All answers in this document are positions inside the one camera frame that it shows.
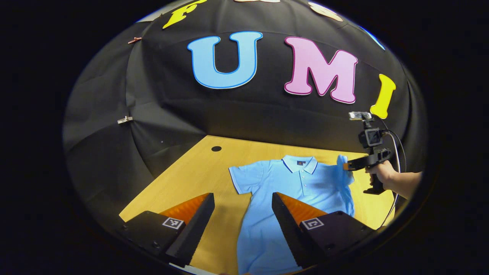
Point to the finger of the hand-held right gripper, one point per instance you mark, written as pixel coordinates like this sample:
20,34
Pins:
355,164

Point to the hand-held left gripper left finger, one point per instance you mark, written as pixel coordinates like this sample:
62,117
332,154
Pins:
195,233

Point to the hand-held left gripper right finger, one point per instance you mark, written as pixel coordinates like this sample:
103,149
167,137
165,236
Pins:
290,233

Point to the black backdrop cloth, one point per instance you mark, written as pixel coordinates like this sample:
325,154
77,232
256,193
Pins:
267,114

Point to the silver cloth clip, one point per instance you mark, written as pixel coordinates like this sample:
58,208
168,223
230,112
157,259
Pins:
125,120

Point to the copper cloth clip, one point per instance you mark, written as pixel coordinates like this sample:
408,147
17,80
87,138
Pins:
134,39

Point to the light blue T-shirt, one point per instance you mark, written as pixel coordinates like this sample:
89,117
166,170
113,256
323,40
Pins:
267,179

